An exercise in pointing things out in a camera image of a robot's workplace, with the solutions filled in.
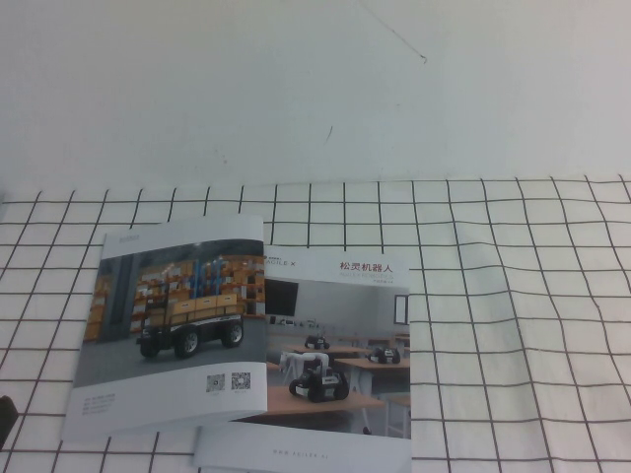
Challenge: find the AgileX catalogue book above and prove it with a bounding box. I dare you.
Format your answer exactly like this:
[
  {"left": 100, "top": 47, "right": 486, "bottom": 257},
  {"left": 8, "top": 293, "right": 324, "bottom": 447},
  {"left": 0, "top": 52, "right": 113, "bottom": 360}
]
[{"left": 59, "top": 214, "right": 270, "bottom": 439}]

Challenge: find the AgileX classroom cover brochure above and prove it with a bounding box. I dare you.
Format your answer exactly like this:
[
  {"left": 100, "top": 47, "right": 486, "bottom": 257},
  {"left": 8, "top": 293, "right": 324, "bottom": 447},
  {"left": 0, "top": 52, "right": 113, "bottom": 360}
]
[{"left": 191, "top": 243, "right": 413, "bottom": 470}]

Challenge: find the white black-grid tablecloth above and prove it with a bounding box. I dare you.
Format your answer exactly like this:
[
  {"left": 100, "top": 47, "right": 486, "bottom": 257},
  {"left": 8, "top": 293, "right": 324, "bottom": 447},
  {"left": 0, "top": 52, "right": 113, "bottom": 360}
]
[{"left": 0, "top": 174, "right": 631, "bottom": 473}]

